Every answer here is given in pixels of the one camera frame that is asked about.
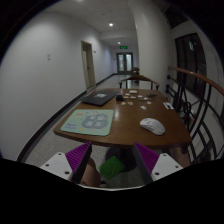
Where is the wooden railing with metal bars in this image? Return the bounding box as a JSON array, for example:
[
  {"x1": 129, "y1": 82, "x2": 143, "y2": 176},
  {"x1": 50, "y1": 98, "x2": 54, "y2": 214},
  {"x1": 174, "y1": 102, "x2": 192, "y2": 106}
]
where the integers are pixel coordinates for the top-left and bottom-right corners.
[{"x1": 166, "y1": 66, "x2": 224, "y2": 164}]

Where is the dark window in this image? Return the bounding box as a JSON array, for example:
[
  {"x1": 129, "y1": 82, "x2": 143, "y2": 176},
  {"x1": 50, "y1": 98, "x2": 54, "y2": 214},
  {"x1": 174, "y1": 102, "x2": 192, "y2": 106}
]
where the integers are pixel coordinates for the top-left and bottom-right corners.
[{"x1": 175, "y1": 33, "x2": 207, "y2": 97}]

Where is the green exit sign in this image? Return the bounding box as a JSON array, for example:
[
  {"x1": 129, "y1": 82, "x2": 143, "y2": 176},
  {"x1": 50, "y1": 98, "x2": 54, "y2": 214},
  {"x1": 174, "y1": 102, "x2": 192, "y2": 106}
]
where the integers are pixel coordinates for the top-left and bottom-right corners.
[{"x1": 120, "y1": 46, "x2": 128, "y2": 50}]

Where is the green object under table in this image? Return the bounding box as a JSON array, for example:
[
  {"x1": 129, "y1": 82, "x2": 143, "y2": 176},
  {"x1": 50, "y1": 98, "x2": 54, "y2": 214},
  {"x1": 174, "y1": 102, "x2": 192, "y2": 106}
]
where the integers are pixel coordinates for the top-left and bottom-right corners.
[{"x1": 98, "y1": 156, "x2": 125, "y2": 180}]

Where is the green patterned mouse pad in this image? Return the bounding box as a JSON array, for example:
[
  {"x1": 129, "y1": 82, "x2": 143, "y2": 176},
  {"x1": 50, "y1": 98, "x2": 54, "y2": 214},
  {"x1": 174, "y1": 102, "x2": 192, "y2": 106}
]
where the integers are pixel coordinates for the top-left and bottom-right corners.
[{"x1": 60, "y1": 109, "x2": 114, "y2": 136}]

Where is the white computer mouse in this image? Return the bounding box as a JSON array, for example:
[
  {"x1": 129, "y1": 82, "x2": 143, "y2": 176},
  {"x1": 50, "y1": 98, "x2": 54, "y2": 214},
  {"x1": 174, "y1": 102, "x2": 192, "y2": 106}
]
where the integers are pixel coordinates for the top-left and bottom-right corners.
[{"x1": 140, "y1": 118, "x2": 165, "y2": 136}]

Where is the double glass door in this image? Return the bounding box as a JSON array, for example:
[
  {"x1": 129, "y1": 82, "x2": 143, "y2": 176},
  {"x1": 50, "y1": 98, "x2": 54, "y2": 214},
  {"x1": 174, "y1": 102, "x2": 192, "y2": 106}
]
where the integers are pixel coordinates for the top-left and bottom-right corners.
[{"x1": 116, "y1": 52, "x2": 133, "y2": 74}]

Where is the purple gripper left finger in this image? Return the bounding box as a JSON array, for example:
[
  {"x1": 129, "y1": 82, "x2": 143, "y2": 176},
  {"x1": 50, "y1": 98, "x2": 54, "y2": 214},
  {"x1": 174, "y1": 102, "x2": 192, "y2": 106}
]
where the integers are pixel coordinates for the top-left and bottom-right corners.
[{"x1": 40, "y1": 141, "x2": 93, "y2": 185}]

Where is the white card on table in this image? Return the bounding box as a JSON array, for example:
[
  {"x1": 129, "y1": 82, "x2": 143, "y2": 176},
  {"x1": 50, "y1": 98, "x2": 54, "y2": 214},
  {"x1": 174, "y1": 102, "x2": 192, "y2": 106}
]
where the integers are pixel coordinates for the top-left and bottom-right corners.
[{"x1": 163, "y1": 102, "x2": 174, "y2": 110}]

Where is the dark closed laptop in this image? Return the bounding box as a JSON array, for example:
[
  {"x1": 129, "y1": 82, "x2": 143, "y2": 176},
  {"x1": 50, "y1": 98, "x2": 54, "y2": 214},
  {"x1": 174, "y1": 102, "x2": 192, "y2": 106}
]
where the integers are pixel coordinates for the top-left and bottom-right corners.
[{"x1": 81, "y1": 90, "x2": 118, "y2": 106}]

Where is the wooden chair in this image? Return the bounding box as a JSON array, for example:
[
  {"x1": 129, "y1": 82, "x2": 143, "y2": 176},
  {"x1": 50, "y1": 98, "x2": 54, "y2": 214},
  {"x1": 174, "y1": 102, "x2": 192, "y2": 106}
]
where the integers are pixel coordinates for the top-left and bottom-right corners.
[{"x1": 119, "y1": 75, "x2": 160, "y2": 90}]

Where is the side doorway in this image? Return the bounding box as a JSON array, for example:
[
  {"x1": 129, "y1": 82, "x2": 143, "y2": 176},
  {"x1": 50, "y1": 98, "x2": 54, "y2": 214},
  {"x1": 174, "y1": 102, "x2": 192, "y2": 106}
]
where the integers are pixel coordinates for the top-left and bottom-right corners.
[{"x1": 81, "y1": 41, "x2": 96, "y2": 88}]

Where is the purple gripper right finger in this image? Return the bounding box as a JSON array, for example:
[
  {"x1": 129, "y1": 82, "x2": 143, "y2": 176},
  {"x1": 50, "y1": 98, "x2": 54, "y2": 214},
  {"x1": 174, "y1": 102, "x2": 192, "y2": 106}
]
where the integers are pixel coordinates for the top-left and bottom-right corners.
[{"x1": 132, "y1": 142, "x2": 184, "y2": 185}]

